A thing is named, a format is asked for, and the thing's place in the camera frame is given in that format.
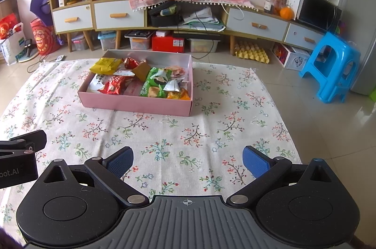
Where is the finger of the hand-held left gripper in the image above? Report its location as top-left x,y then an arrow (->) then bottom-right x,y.
0,129 -> 47,155

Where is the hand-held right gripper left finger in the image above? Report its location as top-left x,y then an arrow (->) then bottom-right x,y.
37,147 -> 150,205

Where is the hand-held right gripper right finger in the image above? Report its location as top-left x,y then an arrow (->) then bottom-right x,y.
226,146 -> 341,205

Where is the pink cardboard box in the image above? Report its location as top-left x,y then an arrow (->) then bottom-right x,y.
77,49 -> 194,117

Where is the red snack packet white pattern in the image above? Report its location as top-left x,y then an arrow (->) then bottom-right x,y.
101,75 -> 130,95

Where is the white snack packet black print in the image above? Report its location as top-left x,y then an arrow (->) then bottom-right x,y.
87,73 -> 109,92

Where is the green cracker packet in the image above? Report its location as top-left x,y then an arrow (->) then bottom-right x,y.
139,67 -> 172,98

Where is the orange snack packet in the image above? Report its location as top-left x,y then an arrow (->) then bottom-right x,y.
166,89 -> 190,100

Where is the silver foil snack packet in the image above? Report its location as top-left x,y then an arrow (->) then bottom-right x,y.
163,79 -> 181,92

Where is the gold brown snack packet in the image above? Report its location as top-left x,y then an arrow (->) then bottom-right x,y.
132,62 -> 153,82

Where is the yellow snack packet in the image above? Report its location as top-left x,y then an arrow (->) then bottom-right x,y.
90,58 -> 123,75

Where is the orange-red cracker packet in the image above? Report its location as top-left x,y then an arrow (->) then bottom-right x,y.
123,57 -> 140,69

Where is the pale pink snack packet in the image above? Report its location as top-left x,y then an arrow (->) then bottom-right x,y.
166,66 -> 186,78

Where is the floral printed floor cloth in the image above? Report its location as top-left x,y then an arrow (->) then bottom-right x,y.
0,59 -> 303,241

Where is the white paper bag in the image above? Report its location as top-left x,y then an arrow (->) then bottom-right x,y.
0,23 -> 27,66

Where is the round red bag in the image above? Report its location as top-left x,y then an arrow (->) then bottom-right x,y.
30,18 -> 61,56

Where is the clear plastic storage box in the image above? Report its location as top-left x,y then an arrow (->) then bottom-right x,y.
70,33 -> 93,51
186,37 -> 221,53
125,31 -> 153,50
98,31 -> 121,51

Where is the yellow egg tray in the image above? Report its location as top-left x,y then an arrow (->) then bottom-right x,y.
234,43 -> 270,64

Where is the white printed carton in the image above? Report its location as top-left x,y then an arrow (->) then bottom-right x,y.
272,43 -> 311,70

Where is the red gift bag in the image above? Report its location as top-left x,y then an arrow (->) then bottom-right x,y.
0,13 -> 23,40

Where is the red flat box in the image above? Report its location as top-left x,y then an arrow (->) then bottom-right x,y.
152,35 -> 186,53

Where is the white cabinet drawer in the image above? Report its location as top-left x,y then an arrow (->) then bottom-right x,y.
52,4 -> 92,34
283,23 -> 327,51
226,6 -> 289,40
94,0 -> 145,31

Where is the purple plush item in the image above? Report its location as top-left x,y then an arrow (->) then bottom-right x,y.
30,0 -> 54,26

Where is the blue plastic stool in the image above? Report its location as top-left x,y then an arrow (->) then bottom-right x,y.
299,32 -> 362,104

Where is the low wooden TV cabinet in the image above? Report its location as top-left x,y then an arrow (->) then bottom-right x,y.
92,0 -> 327,56

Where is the black storage tray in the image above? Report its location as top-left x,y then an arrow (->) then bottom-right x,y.
147,0 -> 181,28

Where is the orange fruit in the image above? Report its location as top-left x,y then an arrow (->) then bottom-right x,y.
279,6 -> 294,21

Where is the pile of papers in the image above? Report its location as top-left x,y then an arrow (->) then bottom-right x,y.
180,6 -> 226,32

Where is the black microwave oven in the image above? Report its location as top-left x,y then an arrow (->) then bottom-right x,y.
295,0 -> 343,32

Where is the grey refrigerator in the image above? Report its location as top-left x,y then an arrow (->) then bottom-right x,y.
351,0 -> 376,97

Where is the black floor cable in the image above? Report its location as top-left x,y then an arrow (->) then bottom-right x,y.
27,59 -> 57,73

